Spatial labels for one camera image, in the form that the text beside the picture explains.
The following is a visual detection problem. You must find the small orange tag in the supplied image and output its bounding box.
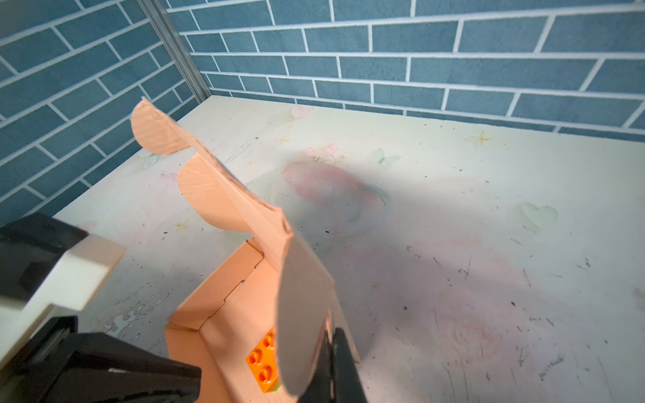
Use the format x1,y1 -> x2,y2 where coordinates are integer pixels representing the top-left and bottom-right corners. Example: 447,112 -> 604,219
246,328 -> 282,394

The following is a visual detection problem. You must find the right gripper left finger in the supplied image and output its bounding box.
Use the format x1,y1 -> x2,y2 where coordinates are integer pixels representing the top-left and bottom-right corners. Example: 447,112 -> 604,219
297,334 -> 333,403

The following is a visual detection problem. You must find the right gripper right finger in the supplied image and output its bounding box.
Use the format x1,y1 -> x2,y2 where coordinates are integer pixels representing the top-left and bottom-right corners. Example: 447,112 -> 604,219
332,327 -> 367,403

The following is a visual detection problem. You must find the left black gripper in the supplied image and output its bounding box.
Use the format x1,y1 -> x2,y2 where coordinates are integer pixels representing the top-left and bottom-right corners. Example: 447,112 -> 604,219
1,316 -> 202,402

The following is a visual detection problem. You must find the pink cardboard paper box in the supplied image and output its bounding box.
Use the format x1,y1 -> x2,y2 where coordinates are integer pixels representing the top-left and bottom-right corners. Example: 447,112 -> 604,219
131,100 -> 359,402

